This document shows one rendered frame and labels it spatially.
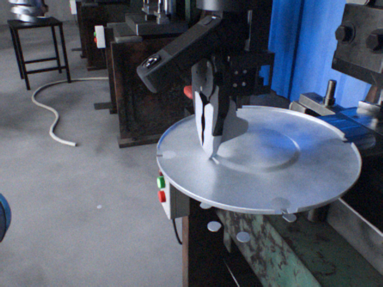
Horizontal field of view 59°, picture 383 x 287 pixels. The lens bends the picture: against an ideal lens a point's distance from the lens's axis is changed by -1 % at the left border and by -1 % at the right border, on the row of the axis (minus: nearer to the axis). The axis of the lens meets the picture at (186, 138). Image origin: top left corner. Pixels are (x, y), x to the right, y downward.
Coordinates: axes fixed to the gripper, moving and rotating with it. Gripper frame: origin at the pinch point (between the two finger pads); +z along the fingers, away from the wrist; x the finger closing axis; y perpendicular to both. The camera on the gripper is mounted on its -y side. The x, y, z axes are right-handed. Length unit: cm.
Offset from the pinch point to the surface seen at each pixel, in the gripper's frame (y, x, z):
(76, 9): 1, 372, 26
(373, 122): 32.5, 1.6, 1.5
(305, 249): 13.1, -9.0, 15.0
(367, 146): 24.0, -5.5, 1.0
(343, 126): 25.4, 1.3, 1.0
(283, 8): 147, 202, 11
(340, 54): 23.6, 3.4, -10.6
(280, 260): 11.1, -6.4, 19.4
